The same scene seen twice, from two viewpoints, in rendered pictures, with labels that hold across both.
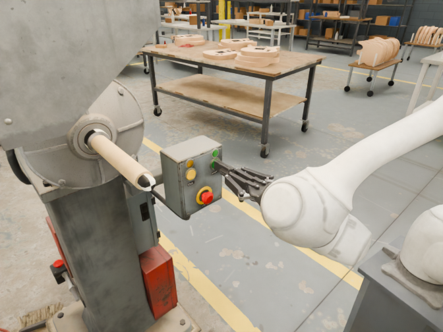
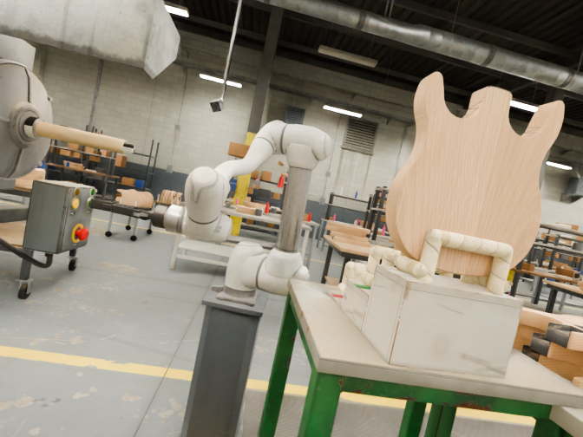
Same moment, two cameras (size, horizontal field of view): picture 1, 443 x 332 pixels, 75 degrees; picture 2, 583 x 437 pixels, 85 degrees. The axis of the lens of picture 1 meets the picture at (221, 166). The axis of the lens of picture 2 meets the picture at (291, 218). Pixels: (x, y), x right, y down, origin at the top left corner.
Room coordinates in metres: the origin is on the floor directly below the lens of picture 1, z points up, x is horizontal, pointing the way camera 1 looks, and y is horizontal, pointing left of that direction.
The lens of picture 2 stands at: (-0.37, 0.50, 1.21)
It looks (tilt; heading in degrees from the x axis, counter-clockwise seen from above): 3 degrees down; 304
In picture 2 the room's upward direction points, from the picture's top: 12 degrees clockwise
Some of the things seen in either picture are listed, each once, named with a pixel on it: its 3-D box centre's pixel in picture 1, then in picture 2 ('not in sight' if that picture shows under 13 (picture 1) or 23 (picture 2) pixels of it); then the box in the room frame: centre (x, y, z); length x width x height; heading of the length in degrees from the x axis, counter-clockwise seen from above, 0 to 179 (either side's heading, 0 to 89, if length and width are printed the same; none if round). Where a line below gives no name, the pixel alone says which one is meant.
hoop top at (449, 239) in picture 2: not in sight; (469, 244); (-0.30, -0.26, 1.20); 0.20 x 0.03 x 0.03; 44
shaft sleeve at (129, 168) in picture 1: (119, 159); (83, 138); (0.45, 0.18, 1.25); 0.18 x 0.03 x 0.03; 42
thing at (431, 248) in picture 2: not in sight; (429, 258); (-0.24, -0.20, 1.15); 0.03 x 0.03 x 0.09
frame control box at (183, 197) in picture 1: (174, 178); (30, 221); (0.78, 0.15, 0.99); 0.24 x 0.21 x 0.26; 42
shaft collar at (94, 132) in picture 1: (97, 141); (36, 127); (0.52, 0.25, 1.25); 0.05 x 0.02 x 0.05; 132
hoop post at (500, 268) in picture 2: not in sight; (499, 272); (-0.36, -0.32, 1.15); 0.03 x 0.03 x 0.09
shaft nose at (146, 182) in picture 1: (147, 183); (129, 147); (0.37, 0.12, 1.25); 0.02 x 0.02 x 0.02; 42
